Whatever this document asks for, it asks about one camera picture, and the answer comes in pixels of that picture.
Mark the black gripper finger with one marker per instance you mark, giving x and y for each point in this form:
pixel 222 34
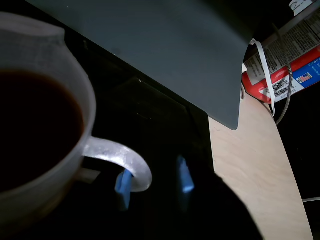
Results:
pixel 123 190
pixel 185 180

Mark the translucent plastic measuring cup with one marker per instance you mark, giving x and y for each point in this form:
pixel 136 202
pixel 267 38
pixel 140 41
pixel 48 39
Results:
pixel 112 150

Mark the black rubber work mat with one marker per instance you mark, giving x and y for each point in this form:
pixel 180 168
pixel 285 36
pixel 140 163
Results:
pixel 150 137

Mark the grey plastic backdrop sheet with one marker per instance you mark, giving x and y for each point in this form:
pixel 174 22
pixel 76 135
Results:
pixel 162 37

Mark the red white blue carton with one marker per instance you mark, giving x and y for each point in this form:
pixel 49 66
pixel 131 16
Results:
pixel 300 62

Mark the white tag with handwriting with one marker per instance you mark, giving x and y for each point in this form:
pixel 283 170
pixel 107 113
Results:
pixel 300 6

